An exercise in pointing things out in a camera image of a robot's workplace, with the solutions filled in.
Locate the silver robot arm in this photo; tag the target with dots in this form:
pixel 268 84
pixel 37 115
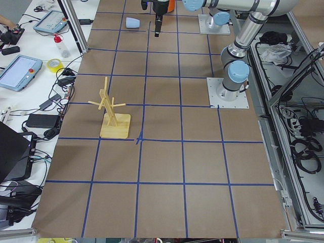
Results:
pixel 237 71
pixel 194 5

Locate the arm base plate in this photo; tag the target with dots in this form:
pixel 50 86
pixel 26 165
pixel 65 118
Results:
pixel 217 24
pixel 219 97

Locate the small black power adapter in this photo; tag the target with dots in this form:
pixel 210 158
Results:
pixel 85 21

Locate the black power adapter brick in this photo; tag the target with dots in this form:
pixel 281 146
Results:
pixel 42 121

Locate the wooden cup tree stand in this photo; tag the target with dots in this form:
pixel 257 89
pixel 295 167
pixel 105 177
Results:
pixel 114 125

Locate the black laptop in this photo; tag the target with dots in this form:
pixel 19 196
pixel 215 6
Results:
pixel 16 152

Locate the far teach pendant tablet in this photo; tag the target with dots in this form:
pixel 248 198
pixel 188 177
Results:
pixel 53 22

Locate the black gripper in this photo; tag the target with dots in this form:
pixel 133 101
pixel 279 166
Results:
pixel 161 7

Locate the aluminium frame post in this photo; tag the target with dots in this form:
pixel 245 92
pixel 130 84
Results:
pixel 69 13

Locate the yellow tape roll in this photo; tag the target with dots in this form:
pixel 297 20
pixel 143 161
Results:
pixel 55 65

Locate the near teach pendant tablet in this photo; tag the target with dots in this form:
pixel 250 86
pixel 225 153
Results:
pixel 20 72

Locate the light blue cup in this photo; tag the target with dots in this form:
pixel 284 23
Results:
pixel 132 23

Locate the white crumpled cloth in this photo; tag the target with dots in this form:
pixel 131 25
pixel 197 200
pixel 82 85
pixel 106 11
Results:
pixel 277 54

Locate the red cap squeeze bottle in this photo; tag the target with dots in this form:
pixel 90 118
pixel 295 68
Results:
pixel 65 53

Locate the teach pendant tablet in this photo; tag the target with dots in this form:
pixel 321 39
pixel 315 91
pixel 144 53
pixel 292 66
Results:
pixel 20 72
pixel 53 22

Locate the person hand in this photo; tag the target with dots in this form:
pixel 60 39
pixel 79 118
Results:
pixel 7 22

